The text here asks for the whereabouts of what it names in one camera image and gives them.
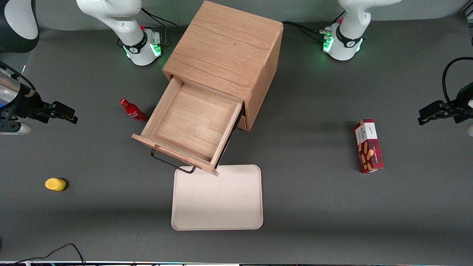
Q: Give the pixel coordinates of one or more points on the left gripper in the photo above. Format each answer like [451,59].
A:
[459,110]

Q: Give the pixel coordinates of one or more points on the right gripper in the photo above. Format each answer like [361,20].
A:
[26,104]

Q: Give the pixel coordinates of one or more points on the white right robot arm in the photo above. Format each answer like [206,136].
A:
[125,22]

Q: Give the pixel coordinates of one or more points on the wooden drawer front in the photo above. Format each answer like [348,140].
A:
[242,126]
[243,117]

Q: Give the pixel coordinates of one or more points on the red soda bottle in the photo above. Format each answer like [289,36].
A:
[133,111]

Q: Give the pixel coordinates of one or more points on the small yellow object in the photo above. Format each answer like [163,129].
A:
[55,184]

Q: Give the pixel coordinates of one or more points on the red plaid cookie box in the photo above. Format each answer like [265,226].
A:
[367,147]

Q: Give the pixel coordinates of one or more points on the beige rectangular tray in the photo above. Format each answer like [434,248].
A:
[218,197]

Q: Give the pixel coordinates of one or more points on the oak wooden cabinet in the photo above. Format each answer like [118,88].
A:
[225,44]

